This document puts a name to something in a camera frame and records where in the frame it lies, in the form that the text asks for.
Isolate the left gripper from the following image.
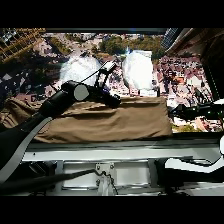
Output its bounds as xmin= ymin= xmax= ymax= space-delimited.
xmin=93 ymin=87 xmax=122 ymax=110

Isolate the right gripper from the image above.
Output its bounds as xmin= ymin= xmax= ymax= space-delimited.
xmin=170 ymin=103 xmax=198 ymax=122

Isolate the brown garment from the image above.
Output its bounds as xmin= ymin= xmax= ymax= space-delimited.
xmin=0 ymin=95 xmax=174 ymax=145

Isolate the silver frame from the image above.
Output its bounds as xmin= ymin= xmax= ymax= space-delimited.
xmin=0 ymin=134 xmax=224 ymax=197

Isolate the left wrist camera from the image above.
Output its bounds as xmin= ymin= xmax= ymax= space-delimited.
xmin=94 ymin=60 xmax=118 ymax=90

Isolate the black cable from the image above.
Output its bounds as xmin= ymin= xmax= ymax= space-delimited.
xmin=0 ymin=168 xmax=98 ymax=196

